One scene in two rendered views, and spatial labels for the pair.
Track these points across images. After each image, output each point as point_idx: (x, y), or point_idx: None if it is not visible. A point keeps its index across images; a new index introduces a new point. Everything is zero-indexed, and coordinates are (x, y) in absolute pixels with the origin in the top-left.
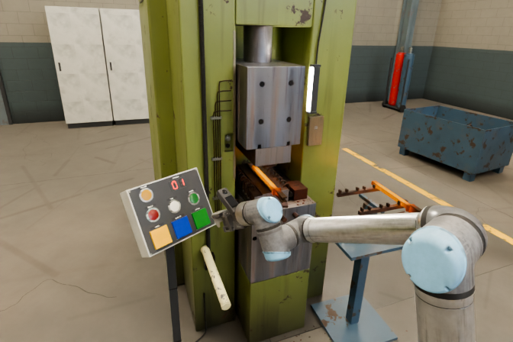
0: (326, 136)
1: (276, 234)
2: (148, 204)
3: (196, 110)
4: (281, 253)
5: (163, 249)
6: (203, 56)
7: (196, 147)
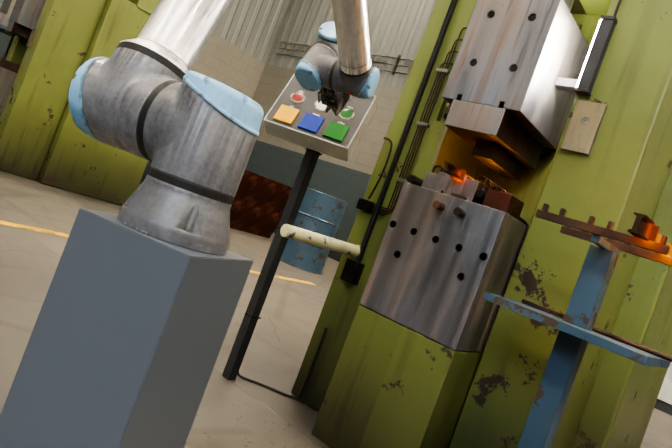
0: (607, 146)
1: (316, 48)
2: (302, 88)
3: (426, 58)
4: (304, 61)
5: (279, 124)
6: None
7: (408, 104)
